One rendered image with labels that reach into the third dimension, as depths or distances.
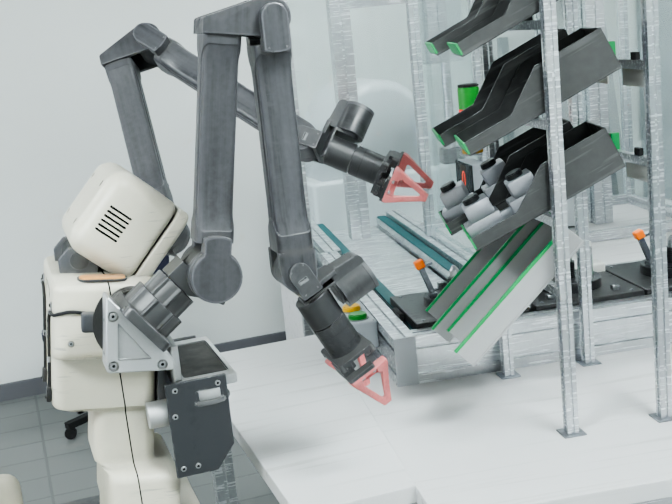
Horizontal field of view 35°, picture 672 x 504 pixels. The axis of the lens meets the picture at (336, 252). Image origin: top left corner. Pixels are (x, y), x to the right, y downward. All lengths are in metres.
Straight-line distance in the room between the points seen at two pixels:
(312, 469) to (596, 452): 0.47
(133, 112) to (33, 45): 3.01
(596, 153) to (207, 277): 0.67
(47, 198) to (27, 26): 0.78
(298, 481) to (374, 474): 0.12
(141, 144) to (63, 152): 3.05
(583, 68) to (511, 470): 0.65
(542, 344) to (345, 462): 0.58
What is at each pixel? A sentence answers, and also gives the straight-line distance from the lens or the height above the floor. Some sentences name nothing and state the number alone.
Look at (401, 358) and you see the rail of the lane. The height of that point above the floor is 0.92.
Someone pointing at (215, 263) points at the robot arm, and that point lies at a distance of 1.57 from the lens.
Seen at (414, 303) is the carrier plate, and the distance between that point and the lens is 2.33.
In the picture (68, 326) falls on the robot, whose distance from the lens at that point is 1.69.
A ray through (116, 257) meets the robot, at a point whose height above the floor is 1.26.
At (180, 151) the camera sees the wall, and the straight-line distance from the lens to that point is 5.18.
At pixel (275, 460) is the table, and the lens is 1.88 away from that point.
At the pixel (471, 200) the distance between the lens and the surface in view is 1.83.
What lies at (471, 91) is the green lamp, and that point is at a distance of 2.43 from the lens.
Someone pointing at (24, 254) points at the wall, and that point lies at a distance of 5.16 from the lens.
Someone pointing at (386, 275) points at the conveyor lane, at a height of 0.92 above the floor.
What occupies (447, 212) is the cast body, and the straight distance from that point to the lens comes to 1.98.
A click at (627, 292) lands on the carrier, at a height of 0.97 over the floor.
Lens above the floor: 1.58
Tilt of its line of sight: 12 degrees down
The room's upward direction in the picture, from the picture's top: 6 degrees counter-clockwise
